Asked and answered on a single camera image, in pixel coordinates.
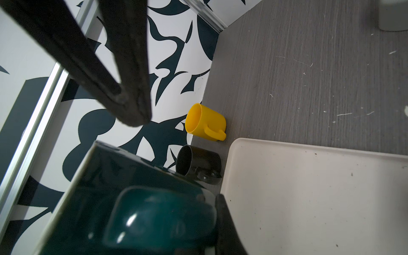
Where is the right grey docking plate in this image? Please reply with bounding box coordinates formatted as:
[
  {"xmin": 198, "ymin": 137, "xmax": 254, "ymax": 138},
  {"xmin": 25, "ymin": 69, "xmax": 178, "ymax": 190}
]
[{"xmin": 378, "ymin": 0, "xmax": 408, "ymax": 31}]

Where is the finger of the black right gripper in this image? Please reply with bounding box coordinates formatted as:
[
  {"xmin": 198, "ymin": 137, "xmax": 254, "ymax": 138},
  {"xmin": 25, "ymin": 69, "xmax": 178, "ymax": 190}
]
[
  {"xmin": 99, "ymin": 1, "xmax": 152, "ymax": 127},
  {"xmin": 1, "ymin": 1, "xmax": 128, "ymax": 118}
]

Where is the yellow mug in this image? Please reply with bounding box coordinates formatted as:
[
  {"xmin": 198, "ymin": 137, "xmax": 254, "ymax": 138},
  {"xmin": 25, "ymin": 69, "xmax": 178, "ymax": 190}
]
[{"xmin": 185, "ymin": 103, "xmax": 226, "ymax": 141}]

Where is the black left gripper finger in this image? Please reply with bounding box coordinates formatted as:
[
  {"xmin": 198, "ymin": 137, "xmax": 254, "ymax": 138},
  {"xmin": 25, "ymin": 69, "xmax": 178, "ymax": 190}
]
[{"xmin": 215, "ymin": 194, "xmax": 248, "ymax": 255}]

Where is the black mug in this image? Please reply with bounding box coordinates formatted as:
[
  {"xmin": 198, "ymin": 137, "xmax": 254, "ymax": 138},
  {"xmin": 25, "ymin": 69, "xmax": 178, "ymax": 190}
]
[{"xmin": 176, "ymin": 145, "xmax": 223, "ymax": 185}]

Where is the beige plastic tray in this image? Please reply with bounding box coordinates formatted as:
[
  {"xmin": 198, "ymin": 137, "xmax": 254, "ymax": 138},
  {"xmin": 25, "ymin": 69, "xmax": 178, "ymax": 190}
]
[{"xmin": 221, "ymin": 138, "xmax": 408, "ymax": 255}]

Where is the dark green mug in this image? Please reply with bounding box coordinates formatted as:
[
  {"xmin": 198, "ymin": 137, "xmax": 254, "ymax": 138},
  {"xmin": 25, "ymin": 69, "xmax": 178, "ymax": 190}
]
[{"xmin": 34, "ymin": 141, "xmax": 217, "ymax": 255}]

